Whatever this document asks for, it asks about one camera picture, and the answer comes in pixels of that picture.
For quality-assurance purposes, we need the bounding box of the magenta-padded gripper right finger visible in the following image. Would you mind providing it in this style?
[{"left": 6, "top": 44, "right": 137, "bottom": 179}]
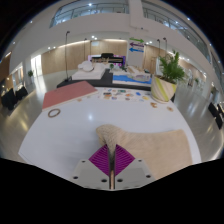
[{"left": 112, "top": 143, "right": 157, "bottom": 190}]

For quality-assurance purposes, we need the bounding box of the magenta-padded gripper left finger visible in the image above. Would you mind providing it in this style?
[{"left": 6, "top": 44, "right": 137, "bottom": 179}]
[{"left": 70, "top": 143, "right": 113, "bottom": 190}]

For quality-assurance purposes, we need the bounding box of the beige textured towel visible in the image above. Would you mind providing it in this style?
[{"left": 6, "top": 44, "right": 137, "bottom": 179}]
[{"left": 95, "top": 124, "right": 194, "bottom": 190}]

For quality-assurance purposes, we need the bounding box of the sheet of colourful stickers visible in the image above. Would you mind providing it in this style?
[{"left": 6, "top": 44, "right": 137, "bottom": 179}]
[{"left": 98, "top": 87, "right": 153, "bottom": 103}]

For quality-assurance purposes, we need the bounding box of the pink rectangular mat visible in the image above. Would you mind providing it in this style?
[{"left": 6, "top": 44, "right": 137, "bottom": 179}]
[{"left": 41, "top": 80, "right": 99, "bottom": 111}]

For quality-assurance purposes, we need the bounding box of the black display table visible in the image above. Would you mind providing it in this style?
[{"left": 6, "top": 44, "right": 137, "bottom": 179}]
[{"left": 56, "top": 69, "right": 176, "bottom": 102}]

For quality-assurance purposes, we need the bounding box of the potted plant in striped pot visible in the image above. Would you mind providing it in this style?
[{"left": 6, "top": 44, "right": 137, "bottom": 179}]
[{"left": 150, "top": 50, "right": 186, "bottom": 104}]

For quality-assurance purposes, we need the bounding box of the blue architectural model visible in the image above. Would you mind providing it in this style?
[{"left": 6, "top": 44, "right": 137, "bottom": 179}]
[{"left": 112, "top": 65, "right": 153, "bottom": 87}]

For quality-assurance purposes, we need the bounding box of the white architectural model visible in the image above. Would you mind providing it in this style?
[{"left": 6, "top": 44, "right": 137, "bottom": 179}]
[{"left": 71, "top": 60, "right": 107, "bottom": 81}]

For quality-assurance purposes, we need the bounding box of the wide display screen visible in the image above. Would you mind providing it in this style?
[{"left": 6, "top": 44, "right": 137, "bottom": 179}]
[{"left": 87, "top": 53, "right": 127, "bottom": 68}]

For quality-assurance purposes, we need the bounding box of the group of black chairs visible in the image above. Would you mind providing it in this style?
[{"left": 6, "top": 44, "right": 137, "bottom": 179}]
[
  {"left": 208, "top": 101, "right": 224, "bottom": 130},
  {"left": 0, "top": 85, "right": 29, "bottom": 111}
]

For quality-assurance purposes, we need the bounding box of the tall black pole stand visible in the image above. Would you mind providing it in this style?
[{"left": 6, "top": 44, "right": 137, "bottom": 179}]
[{"left": 64, "top": 30, "right": 72, "bottom": 81}]

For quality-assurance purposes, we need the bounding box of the white sign with arrows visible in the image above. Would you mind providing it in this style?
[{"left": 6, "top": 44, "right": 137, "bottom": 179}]
[{"left": 128, "top": 36, "right": 146, "bottom": 68}]

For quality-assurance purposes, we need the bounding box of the small distant potted plant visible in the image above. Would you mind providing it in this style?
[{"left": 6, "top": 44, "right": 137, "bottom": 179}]
[{"left": 27, "top": 69, "right": 35, "bottom": 84}]

